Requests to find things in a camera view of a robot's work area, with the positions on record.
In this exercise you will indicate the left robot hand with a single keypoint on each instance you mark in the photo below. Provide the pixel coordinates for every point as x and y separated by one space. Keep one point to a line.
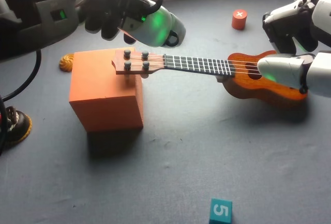
155 27

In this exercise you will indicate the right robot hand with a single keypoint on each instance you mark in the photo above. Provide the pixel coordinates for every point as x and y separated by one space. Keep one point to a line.
284 68

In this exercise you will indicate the small brown toy guitar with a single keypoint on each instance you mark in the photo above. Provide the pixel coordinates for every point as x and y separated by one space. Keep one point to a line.
196 65

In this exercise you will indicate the orange cylinder with white cross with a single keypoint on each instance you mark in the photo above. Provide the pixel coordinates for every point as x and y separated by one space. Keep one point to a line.
239 21

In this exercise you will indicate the large orange block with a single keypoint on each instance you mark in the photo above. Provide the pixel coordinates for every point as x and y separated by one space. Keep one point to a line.
103 105

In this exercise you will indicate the toy orange swirl cookie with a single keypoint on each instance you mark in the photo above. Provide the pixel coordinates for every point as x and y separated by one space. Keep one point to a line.
66 63

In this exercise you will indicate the teal number five block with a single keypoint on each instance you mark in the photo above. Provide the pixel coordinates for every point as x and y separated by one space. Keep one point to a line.
220 212

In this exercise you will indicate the toy chocolate cake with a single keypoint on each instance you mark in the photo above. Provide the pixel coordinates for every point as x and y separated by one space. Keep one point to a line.
18 128

